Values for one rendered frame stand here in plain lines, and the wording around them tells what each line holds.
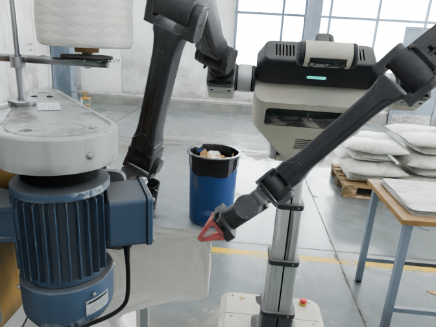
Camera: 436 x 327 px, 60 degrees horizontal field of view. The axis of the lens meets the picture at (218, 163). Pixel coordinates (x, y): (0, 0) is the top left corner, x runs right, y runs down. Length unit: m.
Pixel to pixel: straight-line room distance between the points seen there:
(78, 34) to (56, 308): 0.43
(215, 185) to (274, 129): 1.91
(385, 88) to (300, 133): 0.57
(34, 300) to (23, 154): 0.25
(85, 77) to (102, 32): 9.03
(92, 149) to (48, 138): 0.06
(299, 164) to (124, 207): 0.43
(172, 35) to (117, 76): 8.68
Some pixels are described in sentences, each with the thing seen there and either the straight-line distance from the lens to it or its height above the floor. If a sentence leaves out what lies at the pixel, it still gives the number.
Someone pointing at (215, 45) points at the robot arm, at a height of 1.54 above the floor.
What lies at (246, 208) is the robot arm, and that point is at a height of 1.20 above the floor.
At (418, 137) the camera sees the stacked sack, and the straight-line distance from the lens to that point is 4.46.
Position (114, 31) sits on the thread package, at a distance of 0.69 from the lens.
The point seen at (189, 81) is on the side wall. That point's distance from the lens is 9.02.
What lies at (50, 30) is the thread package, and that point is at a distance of 0.70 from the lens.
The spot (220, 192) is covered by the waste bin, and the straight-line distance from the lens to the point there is 3.21.
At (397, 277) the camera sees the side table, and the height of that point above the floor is 0.40.
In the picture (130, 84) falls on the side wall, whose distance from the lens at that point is 9.34.
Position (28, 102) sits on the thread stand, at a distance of 0.80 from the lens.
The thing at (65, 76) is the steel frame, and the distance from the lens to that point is 9.64.
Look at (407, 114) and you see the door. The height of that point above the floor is 0.24.
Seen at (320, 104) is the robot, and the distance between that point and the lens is 1.24.
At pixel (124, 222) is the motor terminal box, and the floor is 1.26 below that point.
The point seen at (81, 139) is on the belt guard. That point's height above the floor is 1.41.
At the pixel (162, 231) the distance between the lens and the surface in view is 1.02.
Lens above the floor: 1.55
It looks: 18 degrees down
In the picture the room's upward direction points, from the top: 3 degrees clockwise
